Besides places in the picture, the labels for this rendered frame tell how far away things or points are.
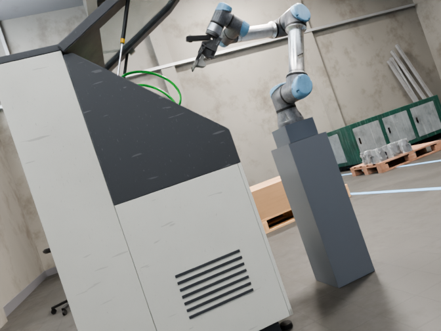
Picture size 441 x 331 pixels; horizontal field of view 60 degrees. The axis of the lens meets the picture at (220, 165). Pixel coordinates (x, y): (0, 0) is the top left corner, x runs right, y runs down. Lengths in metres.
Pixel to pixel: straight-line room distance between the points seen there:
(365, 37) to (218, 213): 9.38
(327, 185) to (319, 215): 0.17
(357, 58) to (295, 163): 8.48
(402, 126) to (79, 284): 6.99
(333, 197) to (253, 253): 0.62
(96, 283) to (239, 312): 0.61
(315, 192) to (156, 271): 0.93
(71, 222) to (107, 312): 0.39
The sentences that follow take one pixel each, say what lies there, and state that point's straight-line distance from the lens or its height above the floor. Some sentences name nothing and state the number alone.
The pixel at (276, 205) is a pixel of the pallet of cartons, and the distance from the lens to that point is 4.21.
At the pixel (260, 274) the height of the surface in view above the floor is 0.29.
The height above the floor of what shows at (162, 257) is 0.52.
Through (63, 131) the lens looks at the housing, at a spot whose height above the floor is 1.14.
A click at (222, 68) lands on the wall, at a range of 8.76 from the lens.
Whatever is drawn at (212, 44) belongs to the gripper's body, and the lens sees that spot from 2.00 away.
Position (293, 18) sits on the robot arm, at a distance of 2.24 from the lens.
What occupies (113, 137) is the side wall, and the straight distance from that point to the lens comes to 1.66.
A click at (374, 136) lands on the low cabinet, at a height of 0.47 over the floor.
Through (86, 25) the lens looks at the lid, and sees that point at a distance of 1.78.
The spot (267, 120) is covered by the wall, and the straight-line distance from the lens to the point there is 8.76.
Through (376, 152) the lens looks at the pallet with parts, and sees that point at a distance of 6.07.
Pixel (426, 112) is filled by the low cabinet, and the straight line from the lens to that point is 8.37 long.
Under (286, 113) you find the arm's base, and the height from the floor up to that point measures 0.96.
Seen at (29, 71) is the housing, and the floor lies 1.41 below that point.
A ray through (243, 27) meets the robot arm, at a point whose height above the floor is 1.43.
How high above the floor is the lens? 0.78
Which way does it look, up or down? 1 degrees up
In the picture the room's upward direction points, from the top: 19 degrees counter-clockwise
